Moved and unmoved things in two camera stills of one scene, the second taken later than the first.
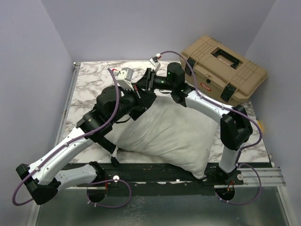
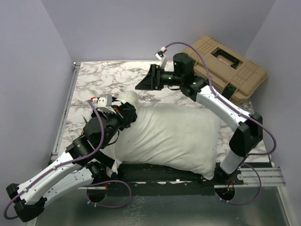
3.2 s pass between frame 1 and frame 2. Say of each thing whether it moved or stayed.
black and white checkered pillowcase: moved
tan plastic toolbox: stayed
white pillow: moved
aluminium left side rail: stayed
